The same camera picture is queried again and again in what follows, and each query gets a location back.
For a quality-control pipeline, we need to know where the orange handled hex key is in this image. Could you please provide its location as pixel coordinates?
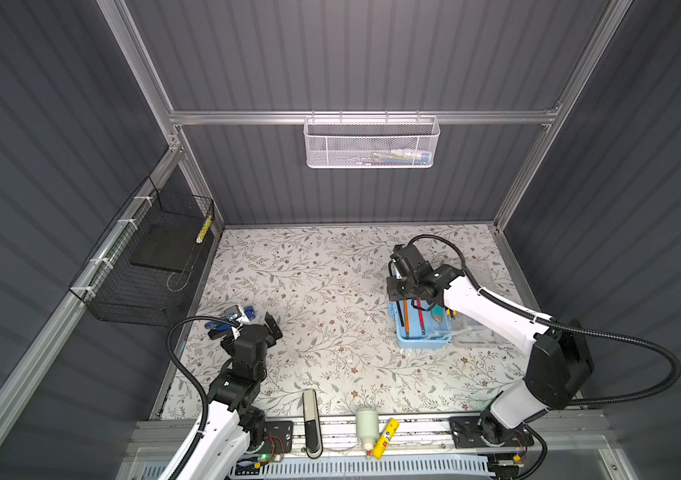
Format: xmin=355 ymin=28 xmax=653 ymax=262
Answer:
xmin=401 ymin=300 xmax=410 ymax=337

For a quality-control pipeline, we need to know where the light blue plastic tool box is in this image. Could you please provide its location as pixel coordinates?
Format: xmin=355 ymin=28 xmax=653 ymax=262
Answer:
xmin=387 ymin=259 xmax=507 ymax=350

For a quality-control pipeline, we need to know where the red handled hex key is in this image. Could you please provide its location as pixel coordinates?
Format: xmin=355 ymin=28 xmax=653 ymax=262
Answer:
xmin=418 ymin=308 xmax=427 ymax=337

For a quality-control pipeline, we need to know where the teal handled tool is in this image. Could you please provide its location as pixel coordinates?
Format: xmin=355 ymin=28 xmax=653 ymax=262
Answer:
xmin=431 ymin=305 xmax=445 ymax=324

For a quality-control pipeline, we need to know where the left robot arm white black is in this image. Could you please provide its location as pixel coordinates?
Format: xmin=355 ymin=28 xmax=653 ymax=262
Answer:
xmin=160 ymin=313 xmax=282 ymax=479

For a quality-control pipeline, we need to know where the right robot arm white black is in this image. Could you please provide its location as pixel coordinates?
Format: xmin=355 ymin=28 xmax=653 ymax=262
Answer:
xmin=387 ymin=240 xmax=681 ymax=446

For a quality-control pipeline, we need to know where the black silver flat device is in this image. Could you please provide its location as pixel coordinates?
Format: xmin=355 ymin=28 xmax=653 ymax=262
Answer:
xmin=302 ymin=389 xmax=324 ymax=460

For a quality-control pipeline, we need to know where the yellow tube in black basket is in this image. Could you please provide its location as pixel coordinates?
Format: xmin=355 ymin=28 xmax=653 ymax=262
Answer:
xmin=196 ymin=216 xmax=212 ymax=244

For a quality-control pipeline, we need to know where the black pad in basket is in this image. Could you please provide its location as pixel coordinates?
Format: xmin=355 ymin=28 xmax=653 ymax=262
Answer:
xmin=130 ymin=225 xmax=198 ymax=273

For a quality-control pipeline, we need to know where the white plastic bottle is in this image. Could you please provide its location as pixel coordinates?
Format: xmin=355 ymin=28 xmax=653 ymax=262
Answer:
xmin=356 ymin=408 xmax=380 ymax=454

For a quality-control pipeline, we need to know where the yellow glue tube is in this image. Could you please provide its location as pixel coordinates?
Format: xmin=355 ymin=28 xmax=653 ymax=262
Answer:
xmin=372 ymin=418 xmax=400 ymax=460

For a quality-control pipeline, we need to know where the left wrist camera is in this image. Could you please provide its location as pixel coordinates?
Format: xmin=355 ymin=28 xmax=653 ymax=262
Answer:
xmin=222 ymin=305 xmax=252 ymax=324

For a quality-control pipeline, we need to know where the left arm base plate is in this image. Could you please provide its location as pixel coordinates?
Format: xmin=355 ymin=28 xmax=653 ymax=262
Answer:
xmin=246 ymin=420 xmax=294 ymax=455

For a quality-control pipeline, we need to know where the black wire mesh basket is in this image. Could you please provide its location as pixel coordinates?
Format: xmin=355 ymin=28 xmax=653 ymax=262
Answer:
xmin=70 ymin=179 xmax=216 ymax=328

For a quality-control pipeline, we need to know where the white wire mesh basket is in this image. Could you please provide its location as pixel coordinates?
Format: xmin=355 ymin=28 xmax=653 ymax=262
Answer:
xmin=302 ymin=115 xmax=441 ymax=169

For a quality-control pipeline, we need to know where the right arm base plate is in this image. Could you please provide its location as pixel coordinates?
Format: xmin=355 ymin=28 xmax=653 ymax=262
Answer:
xmin=448 ymin=415 xmax=536 ymax=450

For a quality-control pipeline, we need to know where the white perforated cable tray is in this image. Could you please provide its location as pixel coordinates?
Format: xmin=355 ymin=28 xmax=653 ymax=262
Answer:
xmin=228 ymin=454 xmax=496 ymax=479

